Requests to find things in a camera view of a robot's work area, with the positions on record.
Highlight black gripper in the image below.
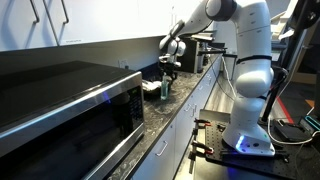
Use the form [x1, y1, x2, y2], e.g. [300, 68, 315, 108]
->
[161, 55, 181, 83]

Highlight green hand sanitizer pump bottle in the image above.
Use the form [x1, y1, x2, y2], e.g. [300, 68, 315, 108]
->
[160, 73, 171, 101]

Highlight black stainless microwave oven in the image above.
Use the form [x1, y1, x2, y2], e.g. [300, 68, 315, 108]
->
[0, 60, 147, 180]

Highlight clear bag white plastic cutlery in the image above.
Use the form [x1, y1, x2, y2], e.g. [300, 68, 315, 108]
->
[142, 79, 163, 93]

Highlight black plastic tray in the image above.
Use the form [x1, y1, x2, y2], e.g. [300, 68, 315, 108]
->
[142, 77, 172, 102]

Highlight black coffee machine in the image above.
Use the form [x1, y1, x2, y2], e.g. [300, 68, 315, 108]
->
[179, 35, 205, 75]

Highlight blue-grey lower cabinets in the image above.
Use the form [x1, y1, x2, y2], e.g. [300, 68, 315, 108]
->
[131, 54, 224, 180]

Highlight white upper cabinets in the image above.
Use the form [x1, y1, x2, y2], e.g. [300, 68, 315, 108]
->
[0, 0, 214, 53]

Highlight black box on floor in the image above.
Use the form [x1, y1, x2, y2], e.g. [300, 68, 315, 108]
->
[273, 118, 313, 143]

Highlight teal-edged black device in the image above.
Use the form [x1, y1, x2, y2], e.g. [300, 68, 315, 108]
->
[299, 114, 320, 135]

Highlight wrist-mounted camera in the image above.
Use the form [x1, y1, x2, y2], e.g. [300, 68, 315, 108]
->
[158, 54, 172, 64]

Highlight white wall outlet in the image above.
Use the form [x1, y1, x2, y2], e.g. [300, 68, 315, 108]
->
[118, 59, 130, 70]

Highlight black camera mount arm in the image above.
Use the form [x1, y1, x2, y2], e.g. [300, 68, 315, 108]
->
[198, 48, 238, 64]

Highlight orange-handled black clamp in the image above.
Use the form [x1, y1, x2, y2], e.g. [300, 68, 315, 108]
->
[193, 117, 213, 128]
[191, 141, 215, 156]

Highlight thin white hanging cable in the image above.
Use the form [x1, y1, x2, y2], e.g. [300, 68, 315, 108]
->
[220, 55, 236, 102]

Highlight black upper cabinet handle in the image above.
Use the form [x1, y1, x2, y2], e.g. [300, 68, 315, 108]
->
[29, 0, 41, 25]
[60, 0, 71, 26]

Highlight white floor cable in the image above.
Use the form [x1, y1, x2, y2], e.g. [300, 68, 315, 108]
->
[266, 114, 320, 147]

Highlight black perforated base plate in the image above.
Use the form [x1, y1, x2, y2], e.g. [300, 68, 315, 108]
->
[203, 119, 320, 180]

